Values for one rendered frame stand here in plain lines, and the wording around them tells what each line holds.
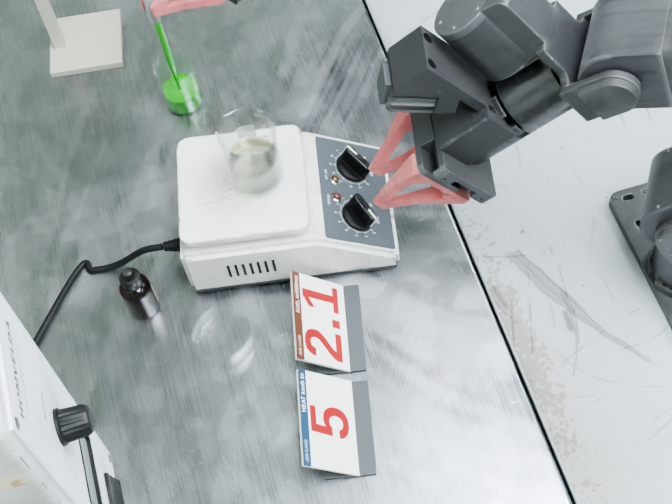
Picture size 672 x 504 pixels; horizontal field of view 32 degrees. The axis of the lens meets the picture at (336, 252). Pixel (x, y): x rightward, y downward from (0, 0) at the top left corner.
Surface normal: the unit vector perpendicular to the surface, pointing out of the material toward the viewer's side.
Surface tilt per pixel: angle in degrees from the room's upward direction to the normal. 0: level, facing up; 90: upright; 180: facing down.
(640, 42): 17
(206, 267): 90
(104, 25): 0
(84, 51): 0
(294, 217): 0
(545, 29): 48
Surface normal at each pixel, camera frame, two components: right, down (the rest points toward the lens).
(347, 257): 0.09, 0.85
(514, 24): -0.28, 0.84
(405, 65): -0.71, -0.32
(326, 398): 0.57, -0.47
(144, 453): -0.09, -0.51
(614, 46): -0.37, -0.55
